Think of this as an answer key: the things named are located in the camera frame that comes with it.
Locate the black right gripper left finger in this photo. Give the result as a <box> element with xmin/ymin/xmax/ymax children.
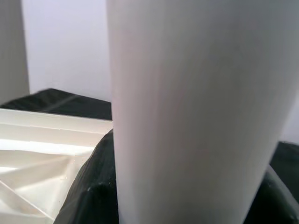
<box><xmin>55</xmin><ymin>128</ymin><xmax>120</xmax><ymax>224</ymax></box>

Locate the black table cloth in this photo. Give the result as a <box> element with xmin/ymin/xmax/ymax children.
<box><xmin>0</xmin><ymin>88</ymin><xmax>299</xmax><ymax>187</ymax></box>

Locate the white plastic table top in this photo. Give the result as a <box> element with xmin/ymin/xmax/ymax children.
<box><xmin>0</xmin><ymin>107</ymin><xmax>114</xmax><ymax>220</ymax></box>

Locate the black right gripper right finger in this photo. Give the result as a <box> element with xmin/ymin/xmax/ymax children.
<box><xmin>242</xmin><ymin>167</ymin><xmax>299</xmax><ymax>224</ymax></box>

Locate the white plastic table leg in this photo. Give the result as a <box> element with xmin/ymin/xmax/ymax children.
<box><xmin>106</xmin><ymin>0</ymin><xmax>299</xmax><ymax>224</ymax></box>

